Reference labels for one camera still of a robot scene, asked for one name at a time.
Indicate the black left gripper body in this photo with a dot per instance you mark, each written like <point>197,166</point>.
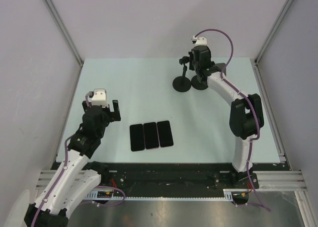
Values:
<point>106,114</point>

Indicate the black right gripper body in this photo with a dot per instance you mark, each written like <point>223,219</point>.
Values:
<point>196,64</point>

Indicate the black tripod phone stand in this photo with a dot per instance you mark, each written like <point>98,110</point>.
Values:
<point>197,85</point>

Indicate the pink phone black screen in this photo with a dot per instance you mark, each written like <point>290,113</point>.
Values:
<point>151,135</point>

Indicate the white phone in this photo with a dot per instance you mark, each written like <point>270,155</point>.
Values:
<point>165,134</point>

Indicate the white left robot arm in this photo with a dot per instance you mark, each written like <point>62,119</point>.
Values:
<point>77,175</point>

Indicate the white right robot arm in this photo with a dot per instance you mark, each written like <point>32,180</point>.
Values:
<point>246,114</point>

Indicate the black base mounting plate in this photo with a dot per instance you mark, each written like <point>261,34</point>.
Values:
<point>174,180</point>

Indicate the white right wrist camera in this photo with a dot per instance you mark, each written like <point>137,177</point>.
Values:
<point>199,41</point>

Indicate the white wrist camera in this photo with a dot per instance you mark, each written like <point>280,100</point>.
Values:
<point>99,98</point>
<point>199,41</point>

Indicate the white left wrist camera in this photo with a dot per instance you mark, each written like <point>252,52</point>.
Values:
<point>99,98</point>

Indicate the white corner frame post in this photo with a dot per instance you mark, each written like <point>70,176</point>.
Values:
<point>274,30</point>

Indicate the left aluminium frame post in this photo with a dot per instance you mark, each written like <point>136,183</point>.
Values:
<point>63,30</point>

